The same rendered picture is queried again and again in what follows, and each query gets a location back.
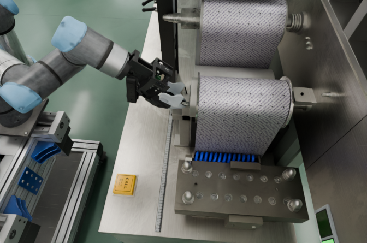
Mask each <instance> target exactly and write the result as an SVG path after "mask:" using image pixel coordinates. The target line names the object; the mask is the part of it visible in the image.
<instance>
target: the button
mask: <svg viewBox="0 0 367 243"><path fill-rule="evenodd" d="M135 180H136V175H133V174H117V175H116V180H115V184H114V189H113V193H114V194H124V195H133V192H134V186H135Z"/></svg>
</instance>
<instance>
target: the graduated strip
mask: <svg viewBox="0 0 367 243"><path fill-rule="evenodd" d="M171 114H172V109H170V112H169V120H168V129H167V137H166V142H165V151H164V160H163V168H162V176H161V185H160V190H159V198H158V207H157V216H156V224H155V232H159V233H161V229H162V219H163V209H164V200H165V190H166V184H167V175H168V165H169V156H170V146H171V136H172V131H173V121H174V120H173V119H172V116H171Z"/></svg>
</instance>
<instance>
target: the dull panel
mask: <svg viewBox="0 0 367 243"><path fill-rule="evenodd" d="M268 69H272V70H273V72H274V76H275V80H280V79H281V78H282V77H283V76H284V74H283V70H282V65H281V60H280V55H279V51H278V48H277V49H276V51H275V54H274V56H273V59H272V61H271V64H270V66H269V68H268ZM288 124H289V129H288V130H287V132H286V133H285V134H284V136H283V137H282V139H281V140H280V142H279V143H278V144H277V146H276V147H275V149H274V150H273V156H274V163H275V166H283V167H284V166H285V165H286V164H287V162H288V161H289V160H290V159H291V158H292V157H293V156H294V155H295V153H296V152H297V151H298V150H299V149H300V145H299V140H298V136H297V131H296V128H295V123H294V118H293V114H292V116H291V119H290V121H289V123H288Z"/></svg>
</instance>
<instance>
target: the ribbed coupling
mask: <svg viewBox="0 0 367 243"><path fill-rule="evenodd" d="M306 25H307V13H306V12H305V11H301V12H299V13H298V14H289V16H288V19H287V26H286V31H287V32H295V34H296V35H302V34H303V33H304V31H305V29H306Z"/></svg>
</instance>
